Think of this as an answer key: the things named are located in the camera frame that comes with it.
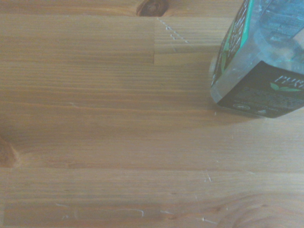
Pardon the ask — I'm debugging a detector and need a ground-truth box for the clear plastic-wrapped tea box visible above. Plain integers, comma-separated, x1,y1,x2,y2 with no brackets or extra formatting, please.
209,0,304,119

